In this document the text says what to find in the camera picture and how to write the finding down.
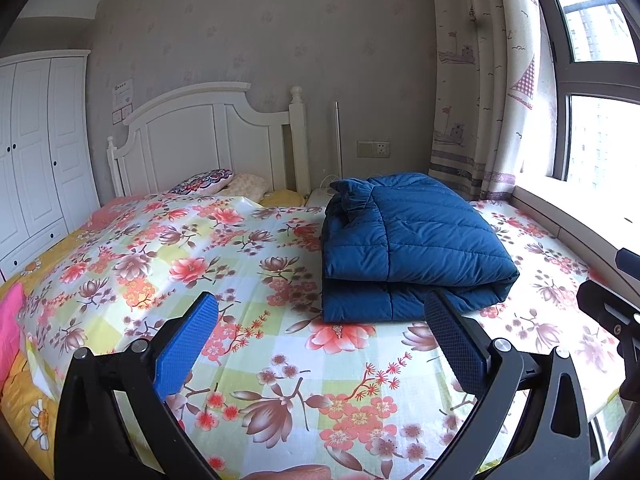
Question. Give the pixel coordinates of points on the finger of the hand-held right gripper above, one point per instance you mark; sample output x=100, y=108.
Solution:
x=630, y=260
x=600, y=305

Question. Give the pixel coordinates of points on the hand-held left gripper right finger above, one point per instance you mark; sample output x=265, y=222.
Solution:
x=450, y=340

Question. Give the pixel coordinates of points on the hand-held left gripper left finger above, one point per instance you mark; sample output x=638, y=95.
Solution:
x=185, y=345

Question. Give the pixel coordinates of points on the blue puffer jacket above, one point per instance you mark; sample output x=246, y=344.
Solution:
x=425, y=240

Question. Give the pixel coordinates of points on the person's left hand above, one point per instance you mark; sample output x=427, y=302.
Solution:
x=300, y=473

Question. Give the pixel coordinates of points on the white window sill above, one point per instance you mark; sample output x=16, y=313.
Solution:
x=575, y=215

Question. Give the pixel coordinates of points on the floral quilt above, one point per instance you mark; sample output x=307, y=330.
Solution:
x=250, y=285

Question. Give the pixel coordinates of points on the window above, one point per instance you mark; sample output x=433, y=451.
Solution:
x=600, y=135

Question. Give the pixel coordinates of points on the patterned purple cushion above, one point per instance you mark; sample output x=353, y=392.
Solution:
x=202, y=181

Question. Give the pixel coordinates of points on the cream pillow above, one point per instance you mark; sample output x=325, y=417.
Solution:
x=250, y=185

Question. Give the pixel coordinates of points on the yellow bed sheet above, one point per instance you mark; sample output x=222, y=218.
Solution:
x=15, y=385

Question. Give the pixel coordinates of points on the pink pillow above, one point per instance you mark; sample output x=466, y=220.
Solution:
x=10, y=325

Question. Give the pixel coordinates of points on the yellow pillow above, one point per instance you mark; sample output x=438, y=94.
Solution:
x=285, y=197

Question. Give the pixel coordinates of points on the white nightstand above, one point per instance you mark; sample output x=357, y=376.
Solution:
x=317, y=197

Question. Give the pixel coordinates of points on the white bed headboard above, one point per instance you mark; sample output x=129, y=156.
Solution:
x=190, y=135

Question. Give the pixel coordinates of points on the printed curtain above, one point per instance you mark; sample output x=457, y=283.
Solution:
x=465, y=110

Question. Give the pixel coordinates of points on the white wardrobe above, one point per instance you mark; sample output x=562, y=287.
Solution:
x=35, y=160

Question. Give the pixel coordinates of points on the wall socket panel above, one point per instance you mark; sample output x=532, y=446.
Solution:
x=373, y=149

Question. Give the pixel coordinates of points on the pink wall switch panel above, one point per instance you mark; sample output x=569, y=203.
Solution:
x=123, y=114

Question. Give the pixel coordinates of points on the white wall paper notice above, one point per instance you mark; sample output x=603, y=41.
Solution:
x=123, y=94

